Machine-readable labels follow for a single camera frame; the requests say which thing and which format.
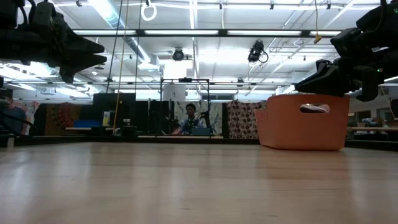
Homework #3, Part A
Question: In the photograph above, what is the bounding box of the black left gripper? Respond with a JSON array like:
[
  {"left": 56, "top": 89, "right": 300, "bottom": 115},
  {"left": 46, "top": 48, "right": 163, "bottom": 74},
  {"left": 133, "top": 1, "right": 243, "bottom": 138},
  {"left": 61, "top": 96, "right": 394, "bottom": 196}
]
[{"left": 0, "top": 1, "right": 108, "bottom": 84}]

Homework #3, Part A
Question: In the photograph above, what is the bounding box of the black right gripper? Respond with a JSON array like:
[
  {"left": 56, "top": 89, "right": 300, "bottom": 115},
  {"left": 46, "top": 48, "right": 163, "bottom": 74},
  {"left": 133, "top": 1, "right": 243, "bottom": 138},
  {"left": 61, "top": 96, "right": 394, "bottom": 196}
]
[{"left": 295, "top": 27, "right": 398, "bottom": 103}]

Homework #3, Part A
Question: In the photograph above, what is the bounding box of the orange brown patterned cloth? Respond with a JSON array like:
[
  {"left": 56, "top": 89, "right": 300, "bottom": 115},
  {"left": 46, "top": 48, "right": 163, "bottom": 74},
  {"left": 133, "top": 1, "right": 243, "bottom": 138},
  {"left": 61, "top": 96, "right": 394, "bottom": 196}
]
[{"left": 45, "top": 102, "right": 83, "bottom": 136}]

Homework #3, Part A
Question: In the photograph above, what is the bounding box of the wooden table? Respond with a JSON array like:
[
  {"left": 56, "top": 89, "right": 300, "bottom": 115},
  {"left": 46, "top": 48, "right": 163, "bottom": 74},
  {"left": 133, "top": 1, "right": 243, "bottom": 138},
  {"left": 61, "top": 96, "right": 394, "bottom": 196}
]
[{"left": 347, "top": 125, "right": 398, "bottom": 132}]

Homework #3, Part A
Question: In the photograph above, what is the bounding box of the orange plastic basket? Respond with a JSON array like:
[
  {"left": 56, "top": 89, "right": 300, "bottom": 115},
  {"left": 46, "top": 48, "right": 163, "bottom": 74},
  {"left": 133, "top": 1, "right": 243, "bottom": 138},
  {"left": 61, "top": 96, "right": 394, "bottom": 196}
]
[{"left": 254, "top": 94, "right": 351, "bottom": 152}]

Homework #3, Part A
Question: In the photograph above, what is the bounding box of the black upright panel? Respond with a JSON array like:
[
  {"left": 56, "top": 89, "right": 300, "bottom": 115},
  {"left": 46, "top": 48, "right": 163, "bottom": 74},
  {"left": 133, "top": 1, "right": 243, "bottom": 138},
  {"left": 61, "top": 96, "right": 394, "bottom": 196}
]
[{"left": 92, "top": 92, "right": 137, "bottom": 128}]

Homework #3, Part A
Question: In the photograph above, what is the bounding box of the blue box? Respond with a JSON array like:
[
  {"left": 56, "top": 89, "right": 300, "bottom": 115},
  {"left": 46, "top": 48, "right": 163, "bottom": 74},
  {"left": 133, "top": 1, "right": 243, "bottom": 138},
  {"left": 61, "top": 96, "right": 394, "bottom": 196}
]
[{"left": 73, "top": 119, "right": 102, "bottom": 129}]

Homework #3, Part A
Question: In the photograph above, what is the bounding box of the floral print cloth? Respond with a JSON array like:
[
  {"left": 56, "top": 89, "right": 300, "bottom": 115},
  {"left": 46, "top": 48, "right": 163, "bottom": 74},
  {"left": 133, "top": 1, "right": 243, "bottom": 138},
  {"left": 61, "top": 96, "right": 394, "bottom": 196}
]
[{"left": 18, "top": 100, "right": 41, "bottom": 133}]

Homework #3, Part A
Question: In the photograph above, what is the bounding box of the person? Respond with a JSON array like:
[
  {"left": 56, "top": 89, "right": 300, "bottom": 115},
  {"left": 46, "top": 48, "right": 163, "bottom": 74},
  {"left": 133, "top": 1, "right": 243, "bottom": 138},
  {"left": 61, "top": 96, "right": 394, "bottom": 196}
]
[
  {"left": 178, "top": 103, "right": 208, "bottom": 136},
  {"left": 0, "top": 88, "right": 29, "bottom": 136}
]

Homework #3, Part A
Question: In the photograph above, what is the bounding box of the brown dotted cloth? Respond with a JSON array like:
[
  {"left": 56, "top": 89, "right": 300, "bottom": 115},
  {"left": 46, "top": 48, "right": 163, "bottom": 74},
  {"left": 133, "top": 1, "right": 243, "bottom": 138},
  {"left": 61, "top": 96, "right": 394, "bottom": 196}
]
[{"left": 226, "top": 99, "right": 264, "bottom": 140}]

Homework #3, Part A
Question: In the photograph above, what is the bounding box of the white cylinder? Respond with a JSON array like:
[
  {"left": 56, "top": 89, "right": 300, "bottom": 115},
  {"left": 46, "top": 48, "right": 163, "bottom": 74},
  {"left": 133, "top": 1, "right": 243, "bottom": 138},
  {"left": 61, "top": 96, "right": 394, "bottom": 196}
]
[{"left": 162, "top": 83, "right": 187, "bottom": 102}]

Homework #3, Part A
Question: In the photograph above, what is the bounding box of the leaf print cloth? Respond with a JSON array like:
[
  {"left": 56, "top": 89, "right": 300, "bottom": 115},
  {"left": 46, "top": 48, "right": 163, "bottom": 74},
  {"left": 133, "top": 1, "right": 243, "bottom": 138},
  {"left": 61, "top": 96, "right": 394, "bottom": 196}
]
[{"left": 173, "top": 100, "right": 223, "bottom": 135}]

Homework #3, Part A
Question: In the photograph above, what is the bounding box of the yellow rope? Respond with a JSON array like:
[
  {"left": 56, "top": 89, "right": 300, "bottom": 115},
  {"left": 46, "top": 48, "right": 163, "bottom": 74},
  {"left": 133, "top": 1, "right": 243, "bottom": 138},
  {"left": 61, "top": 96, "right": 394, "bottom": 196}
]
[{"left": 112, "top": 0, "right": 130, "bottom": 133}]

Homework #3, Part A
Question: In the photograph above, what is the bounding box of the long black horizontal rail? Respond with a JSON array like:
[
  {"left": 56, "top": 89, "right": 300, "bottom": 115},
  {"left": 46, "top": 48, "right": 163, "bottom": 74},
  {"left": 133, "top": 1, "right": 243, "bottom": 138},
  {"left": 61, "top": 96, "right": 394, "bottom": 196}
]
[{"left": 0, "top": 81, "right": 299, "bottom": 87}]

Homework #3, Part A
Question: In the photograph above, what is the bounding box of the black ceiling camera with cable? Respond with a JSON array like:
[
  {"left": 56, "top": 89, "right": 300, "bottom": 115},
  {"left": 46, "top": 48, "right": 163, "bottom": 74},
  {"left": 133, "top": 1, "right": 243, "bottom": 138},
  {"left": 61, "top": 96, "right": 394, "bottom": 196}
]
[{"left": 247, "top": 39, "right": 269, "bottom": 64}]

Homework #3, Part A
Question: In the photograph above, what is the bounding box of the white hanging ring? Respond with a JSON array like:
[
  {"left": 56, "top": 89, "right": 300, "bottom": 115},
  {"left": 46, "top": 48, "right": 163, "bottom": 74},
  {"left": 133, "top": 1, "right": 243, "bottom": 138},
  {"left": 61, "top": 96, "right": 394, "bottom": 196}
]
[{"left": 140, "top": 0, "right": 157, "bottom": 22}]

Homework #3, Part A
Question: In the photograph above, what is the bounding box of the round black ceiling camera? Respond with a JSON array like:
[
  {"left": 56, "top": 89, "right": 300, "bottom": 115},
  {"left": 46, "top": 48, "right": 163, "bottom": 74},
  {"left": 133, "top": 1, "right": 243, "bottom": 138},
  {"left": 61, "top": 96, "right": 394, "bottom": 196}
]
[{"left": 172, "top": 47, "right": 186, "bottom": 62}]

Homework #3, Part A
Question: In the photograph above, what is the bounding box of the black metal stand frame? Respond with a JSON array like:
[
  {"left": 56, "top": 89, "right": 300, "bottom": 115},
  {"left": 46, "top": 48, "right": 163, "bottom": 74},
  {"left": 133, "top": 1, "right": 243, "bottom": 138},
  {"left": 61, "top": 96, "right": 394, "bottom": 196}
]
[{"left": 159, "top": 77, "right": 211, "bottom": 138}]

